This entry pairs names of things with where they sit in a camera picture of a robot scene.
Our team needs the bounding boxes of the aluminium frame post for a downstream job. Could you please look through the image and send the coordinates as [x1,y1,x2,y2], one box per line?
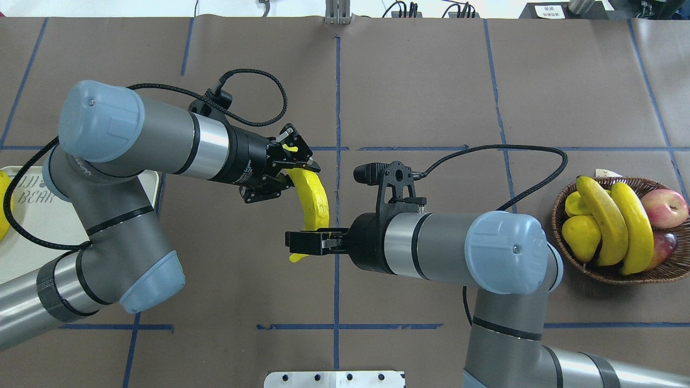
[325,0,351,25]

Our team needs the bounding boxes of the white rectangular tray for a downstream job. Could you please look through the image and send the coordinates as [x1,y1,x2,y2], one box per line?
[0,167,160,286]

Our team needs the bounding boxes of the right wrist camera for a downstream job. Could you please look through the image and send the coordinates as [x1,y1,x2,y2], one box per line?
[353,161,427,218]

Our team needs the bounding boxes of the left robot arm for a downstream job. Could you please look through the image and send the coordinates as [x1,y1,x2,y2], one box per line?
[2,80,320,350]

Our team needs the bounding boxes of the right black camera cable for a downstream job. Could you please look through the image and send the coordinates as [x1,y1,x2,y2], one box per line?
[412,143,569,327]

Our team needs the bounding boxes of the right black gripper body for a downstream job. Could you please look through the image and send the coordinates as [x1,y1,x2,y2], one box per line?
[318,227,350,255]

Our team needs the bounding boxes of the left black camera cable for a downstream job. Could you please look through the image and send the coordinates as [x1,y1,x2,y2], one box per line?
[3,68,288,251]

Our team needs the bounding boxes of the brown wicker basket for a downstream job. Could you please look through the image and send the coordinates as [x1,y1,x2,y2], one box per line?
[549,182,689,285]

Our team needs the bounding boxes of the paper basket tag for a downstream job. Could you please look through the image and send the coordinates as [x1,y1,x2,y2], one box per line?
[594,169,623,178]

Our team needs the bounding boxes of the yellow banana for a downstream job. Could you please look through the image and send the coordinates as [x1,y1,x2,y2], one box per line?
[287,169,330,231]
[611,182,654,276]
[576,175,629,267]
[1,170,14,241]

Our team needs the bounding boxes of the red pink apple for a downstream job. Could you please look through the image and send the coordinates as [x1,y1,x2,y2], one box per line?
[640,189,688,229]

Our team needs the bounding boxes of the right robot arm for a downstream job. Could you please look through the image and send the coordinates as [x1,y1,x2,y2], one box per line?
[285,211,688,387]

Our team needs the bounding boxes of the white camera pole stand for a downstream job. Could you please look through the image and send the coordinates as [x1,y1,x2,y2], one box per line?
[264,370,406,387]

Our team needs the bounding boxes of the black camera cable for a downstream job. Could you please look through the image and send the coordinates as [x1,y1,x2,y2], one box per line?
[3,68,288,251]
[412,143,569,327]

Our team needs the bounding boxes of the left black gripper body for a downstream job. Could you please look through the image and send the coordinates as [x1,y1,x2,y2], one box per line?
[261,136,291,184]

